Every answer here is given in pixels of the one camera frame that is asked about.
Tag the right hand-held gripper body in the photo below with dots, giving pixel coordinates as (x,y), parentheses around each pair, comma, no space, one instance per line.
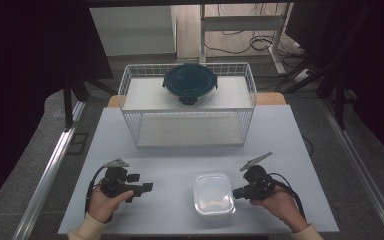
(258,183)

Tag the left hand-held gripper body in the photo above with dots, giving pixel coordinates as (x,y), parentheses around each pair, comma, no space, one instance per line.
(113,183)

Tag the white rectangular food container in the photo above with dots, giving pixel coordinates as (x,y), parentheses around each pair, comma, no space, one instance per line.
(213,195)

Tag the round container with blue lid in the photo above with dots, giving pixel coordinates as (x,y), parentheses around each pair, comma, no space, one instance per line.
(190,81)

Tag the person's left hand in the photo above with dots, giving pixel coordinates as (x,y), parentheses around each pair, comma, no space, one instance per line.
(103,205)

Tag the person's right hand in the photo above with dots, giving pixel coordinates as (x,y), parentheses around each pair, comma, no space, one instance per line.
(283,206)

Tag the wooden table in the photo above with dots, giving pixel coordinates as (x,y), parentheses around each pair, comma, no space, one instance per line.
(270,99)

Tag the black metal stand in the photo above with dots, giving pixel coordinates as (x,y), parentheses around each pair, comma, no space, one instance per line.
(339,106)
(68,106)

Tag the white power strip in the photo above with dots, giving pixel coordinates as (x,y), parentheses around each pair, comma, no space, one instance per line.
(301,75)

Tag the dark curtain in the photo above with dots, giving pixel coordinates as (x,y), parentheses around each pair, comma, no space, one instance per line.
(23,83)
(376,73)

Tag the white cabinet panel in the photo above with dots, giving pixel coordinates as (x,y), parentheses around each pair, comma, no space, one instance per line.
(131,30)

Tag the black floor frame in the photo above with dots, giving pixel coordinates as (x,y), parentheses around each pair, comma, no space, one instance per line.
(77,143)

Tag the aluminium rail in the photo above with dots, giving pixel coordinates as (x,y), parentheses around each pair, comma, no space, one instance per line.
(363,170)
(46,176)

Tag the white desk frame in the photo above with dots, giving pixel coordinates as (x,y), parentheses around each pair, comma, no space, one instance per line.
(240,22)

